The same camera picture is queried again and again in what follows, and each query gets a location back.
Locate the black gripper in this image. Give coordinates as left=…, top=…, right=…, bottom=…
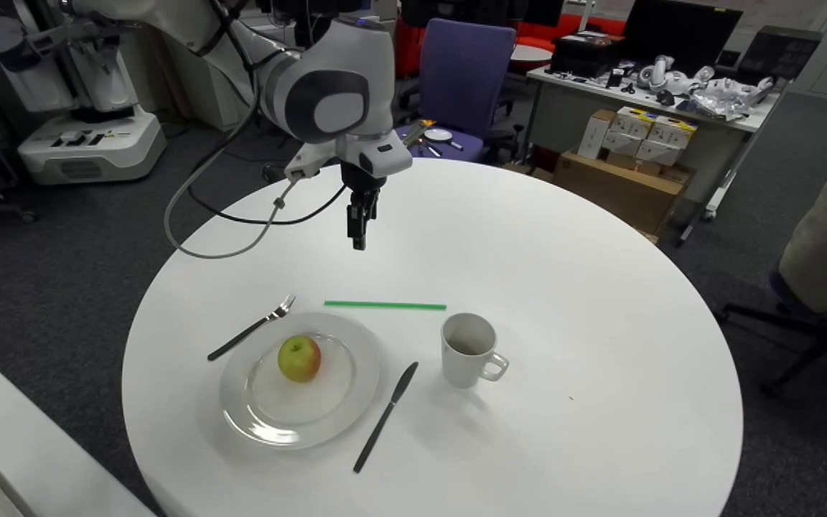
left=342, top=164, right=386, bottom=249

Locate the green plastic straw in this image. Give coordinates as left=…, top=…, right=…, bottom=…
left=321, top=299, right=449, bottom=314

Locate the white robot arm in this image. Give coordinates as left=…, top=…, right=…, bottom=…
left=69, top=0, right=413, bottom=249

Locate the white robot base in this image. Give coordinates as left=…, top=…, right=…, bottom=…
left=0, top=0, right=169, bottom=186

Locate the white small dish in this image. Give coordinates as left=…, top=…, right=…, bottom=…
left=426, top=128, right=455, bottom=143

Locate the green yellow apple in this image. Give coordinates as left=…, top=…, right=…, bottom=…
left=280, top=332, right=321, bottom=383

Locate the white ceramic mug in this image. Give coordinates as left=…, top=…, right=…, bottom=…
left=439, top=314, right=508, bottom=388

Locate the purple office chair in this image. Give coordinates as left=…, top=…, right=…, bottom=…
left=400, top=16, right=517, bottom=161

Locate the white round plate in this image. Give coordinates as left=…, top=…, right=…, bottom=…
left=220, top=314, right=386, bottom=450

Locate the white grey desk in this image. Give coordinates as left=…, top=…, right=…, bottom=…
left=527, top=67, right=778, bottom=220

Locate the cardboard box under desk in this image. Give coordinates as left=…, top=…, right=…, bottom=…
left=555, top=151, right=689, bottom=239

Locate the black monitor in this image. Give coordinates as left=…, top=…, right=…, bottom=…
left=622, top=0, right=741, bottom=71

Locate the white side table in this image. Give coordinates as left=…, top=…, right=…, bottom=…
left=0, top=372, right=156, bottom=517

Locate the black office chair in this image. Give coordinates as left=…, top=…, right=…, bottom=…
left=716, top=273, right=827, bottom=397

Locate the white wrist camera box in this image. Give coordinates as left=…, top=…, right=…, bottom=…
left=286, top=131, right=413, bottom=177

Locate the black handled fork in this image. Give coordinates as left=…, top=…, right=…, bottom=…
left=207, top=296, right=296, bottom=361

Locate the black handled knife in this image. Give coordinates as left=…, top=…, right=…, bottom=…
left=353, top=361, right=421, bottom=474

